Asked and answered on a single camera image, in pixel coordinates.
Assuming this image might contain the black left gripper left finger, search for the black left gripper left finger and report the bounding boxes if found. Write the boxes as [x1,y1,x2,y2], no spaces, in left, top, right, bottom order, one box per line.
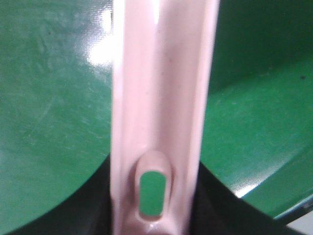
[7,156,112,235]

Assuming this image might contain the pink dustpan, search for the pink dustpan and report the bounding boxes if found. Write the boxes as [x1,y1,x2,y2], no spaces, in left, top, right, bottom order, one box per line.
[110,0,220,235]

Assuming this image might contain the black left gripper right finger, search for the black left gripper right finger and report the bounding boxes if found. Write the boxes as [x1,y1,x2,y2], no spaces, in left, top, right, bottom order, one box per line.
[189,163,301,235]

